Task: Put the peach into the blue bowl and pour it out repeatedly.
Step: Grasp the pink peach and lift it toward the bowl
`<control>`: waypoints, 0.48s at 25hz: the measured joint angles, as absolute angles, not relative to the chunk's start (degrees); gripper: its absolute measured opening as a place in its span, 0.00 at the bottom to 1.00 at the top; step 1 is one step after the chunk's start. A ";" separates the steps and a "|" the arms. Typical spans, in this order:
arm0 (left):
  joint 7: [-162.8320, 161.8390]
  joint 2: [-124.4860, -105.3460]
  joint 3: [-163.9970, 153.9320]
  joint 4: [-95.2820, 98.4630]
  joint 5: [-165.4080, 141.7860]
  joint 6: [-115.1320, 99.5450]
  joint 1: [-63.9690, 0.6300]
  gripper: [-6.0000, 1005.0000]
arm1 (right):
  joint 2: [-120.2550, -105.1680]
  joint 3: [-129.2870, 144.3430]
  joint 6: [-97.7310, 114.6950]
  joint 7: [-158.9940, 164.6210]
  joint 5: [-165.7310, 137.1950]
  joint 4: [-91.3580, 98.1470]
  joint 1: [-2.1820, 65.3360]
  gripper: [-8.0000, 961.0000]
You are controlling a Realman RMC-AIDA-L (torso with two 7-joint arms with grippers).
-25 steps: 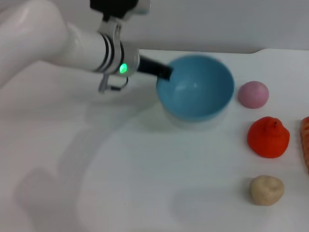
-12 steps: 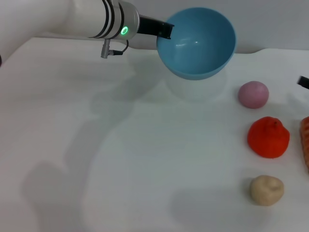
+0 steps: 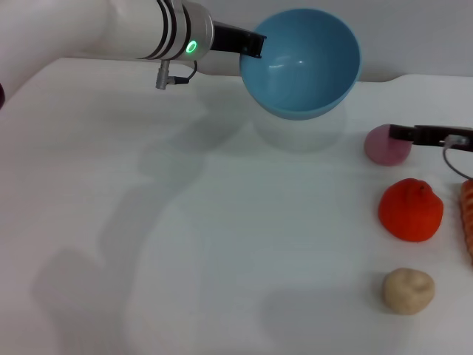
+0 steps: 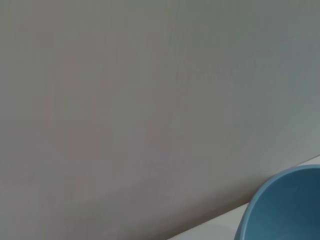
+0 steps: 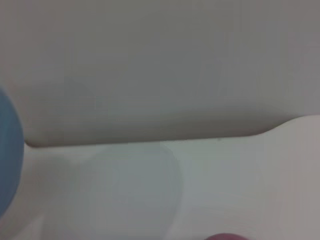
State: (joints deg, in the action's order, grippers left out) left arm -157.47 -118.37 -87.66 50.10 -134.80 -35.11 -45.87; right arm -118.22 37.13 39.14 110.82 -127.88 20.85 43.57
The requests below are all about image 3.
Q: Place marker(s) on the beige potato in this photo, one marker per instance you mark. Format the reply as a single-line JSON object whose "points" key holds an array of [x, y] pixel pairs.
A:
{"points": [[408, 292]]}

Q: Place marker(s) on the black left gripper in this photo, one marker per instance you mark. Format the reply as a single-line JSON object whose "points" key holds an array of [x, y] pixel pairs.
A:
{"points": [[229, 37]]}

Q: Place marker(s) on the orange striped food piece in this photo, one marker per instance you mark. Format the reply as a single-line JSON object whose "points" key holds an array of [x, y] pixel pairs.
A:
{"points": [[467, 218]]}

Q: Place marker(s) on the pink peach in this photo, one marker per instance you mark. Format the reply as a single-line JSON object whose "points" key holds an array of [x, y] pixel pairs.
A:
{"points": [[384, 149]]}

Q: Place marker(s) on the orange red fruit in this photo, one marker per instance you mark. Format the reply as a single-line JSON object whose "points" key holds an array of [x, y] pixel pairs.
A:
{"points": [[410, 212]]}

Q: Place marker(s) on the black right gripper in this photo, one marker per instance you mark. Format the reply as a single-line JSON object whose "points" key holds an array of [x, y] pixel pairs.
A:
{"points": [[436, 135]]}

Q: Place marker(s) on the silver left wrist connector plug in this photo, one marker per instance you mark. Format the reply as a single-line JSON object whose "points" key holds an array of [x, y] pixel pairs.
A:
{"points": [[164, 75]]}

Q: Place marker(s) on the blue bowl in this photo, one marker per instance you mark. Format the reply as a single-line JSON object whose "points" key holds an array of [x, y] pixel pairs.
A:
{"points": [[303, 70]]}

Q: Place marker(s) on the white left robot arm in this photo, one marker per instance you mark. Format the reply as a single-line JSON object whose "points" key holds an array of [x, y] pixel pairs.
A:
{"points": [[111, 26]]}

